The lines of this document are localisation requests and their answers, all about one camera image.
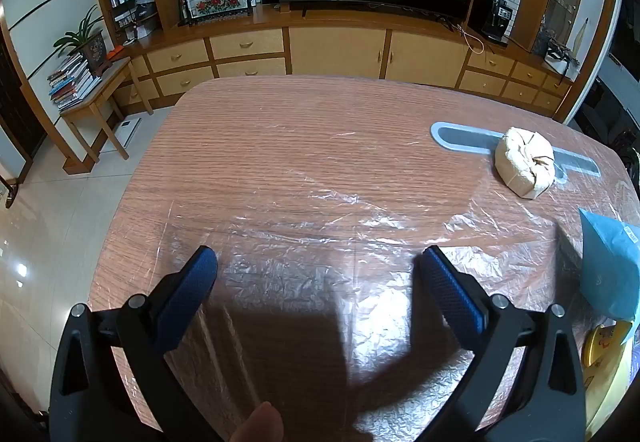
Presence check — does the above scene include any framed red flower picture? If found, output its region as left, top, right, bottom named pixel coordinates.
left=189, top=0, right=253, bottom=20

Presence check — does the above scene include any crumpled beige paper bundle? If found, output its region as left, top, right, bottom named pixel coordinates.
left=495, top=127, right=556, bottom=199

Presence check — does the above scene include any black wire object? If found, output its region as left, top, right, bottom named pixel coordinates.
left=545, top=39, right=581, bottom=68

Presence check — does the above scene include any yellow toy container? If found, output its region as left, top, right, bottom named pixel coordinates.
left=581, top=319, right=636, bottom=428

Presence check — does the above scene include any wooden door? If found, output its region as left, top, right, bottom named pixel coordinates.
left=0, top=22, right=47, bottom=185

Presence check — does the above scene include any small wooden side table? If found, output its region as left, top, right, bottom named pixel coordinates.
left=59, top=56, right=155, bottom=175

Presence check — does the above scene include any light blue plastic bag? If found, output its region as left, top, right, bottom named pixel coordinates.
left=578, top=208, right=640, bottom=323

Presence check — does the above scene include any white floor scale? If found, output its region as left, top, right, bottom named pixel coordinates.
left=102, top=118, right=143, bottom=153

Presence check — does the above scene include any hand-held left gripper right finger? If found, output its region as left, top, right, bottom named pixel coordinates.
left=419, top=245, right=586, bottom=442

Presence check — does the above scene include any potted green plant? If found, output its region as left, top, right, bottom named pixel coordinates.
left=54, top=4, right=113, bottom=77

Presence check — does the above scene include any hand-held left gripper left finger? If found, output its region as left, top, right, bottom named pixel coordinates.
left=48, top=245, right=219, bottom=442

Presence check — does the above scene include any stack of books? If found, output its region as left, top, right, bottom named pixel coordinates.
left=47, top=52, right=103, bottom=111

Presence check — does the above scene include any blue-grey oblong tray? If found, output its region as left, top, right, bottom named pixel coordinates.
left=431, top=122, right=599, bottom=187

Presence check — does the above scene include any black coffee machine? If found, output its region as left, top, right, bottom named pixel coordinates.
left=467, top=0, right=516, bottom=45

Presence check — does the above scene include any person's left hand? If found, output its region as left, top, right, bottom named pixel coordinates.
left=231, top=402, right=284, bottom=442

